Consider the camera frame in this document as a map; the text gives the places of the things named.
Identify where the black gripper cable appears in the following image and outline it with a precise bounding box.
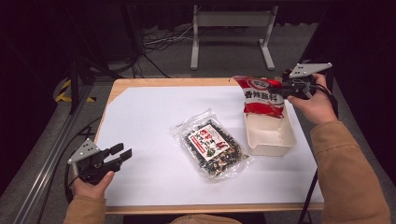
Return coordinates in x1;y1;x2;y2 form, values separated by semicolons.
297;83;340;224
64;161;79;203

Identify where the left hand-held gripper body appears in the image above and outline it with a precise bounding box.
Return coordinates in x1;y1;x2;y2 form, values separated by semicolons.
67;138;121;185

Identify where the bundle of floor cables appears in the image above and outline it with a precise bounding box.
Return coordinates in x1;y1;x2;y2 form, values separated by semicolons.
130;24;194;79

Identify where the black floor cable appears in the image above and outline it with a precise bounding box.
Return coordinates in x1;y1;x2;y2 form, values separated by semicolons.
36;116;104;224

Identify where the person's left hand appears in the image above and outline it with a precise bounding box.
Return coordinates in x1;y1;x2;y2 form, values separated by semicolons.
72;170;116;200

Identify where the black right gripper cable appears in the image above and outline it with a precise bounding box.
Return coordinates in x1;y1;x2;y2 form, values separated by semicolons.
297;83;340;224

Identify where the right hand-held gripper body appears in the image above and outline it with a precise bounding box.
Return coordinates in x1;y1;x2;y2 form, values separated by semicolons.
281;63;333;100

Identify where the clear bag of dried seaweed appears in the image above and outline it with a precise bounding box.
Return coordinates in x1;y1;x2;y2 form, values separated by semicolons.
172;107;254;182

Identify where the red seasoning packet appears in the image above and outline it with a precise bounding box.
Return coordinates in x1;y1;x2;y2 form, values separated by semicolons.
232;75;287;119

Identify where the white metal stand frame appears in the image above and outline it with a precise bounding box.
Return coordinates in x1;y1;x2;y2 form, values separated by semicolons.
190;4;279;71

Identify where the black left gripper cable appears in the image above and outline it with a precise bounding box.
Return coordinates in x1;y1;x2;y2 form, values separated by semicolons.
64;161;79;203

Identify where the yellow black hazard tape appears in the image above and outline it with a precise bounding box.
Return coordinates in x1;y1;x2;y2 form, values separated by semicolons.
54;78;97;104

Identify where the person's right hand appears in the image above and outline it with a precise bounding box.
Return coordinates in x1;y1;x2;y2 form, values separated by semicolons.
286;73;339;126

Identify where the white paper sheet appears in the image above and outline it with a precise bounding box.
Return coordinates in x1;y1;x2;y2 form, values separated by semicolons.
93;85;325;207

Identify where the person's tan clothing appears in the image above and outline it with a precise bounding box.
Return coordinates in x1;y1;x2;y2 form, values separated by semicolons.
169;214;242;224

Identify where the white plastic container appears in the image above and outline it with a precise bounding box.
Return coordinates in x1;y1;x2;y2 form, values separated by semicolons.
243;102;298;158

